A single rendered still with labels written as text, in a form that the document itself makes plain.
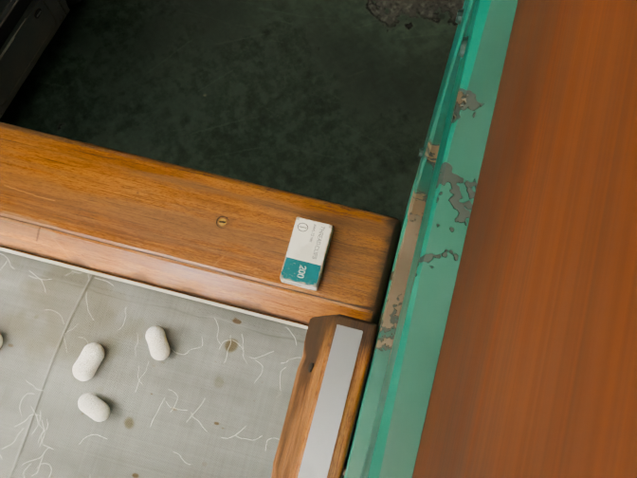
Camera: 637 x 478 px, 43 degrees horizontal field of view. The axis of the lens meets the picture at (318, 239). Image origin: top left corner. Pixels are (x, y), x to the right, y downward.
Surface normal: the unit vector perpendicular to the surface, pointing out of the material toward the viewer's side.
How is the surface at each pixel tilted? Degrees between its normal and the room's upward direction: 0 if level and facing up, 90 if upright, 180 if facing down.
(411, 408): 0
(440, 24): 0
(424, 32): 0
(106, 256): 45
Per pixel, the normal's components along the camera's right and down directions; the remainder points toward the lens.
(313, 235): -0.02, -0.26
